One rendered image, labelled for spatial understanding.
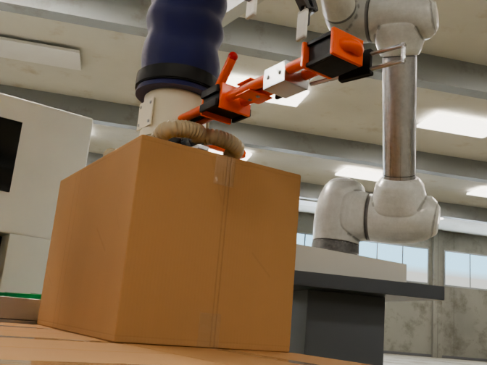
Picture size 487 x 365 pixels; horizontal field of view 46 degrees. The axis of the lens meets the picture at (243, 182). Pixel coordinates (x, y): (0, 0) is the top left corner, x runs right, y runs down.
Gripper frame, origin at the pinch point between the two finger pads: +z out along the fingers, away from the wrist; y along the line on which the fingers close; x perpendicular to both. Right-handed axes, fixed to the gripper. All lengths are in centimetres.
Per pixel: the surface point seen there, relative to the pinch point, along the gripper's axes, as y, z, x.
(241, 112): -1.1, 16.6, -12.3
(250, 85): 3.5, 14.3, -2.8
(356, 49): 0.0, 14.7, 24.1
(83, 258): 21, 51, -38
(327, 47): 3.2, 14.0, 20.1
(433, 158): -799, -263, -576
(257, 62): -331, -274, -499
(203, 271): 5, 53, -11
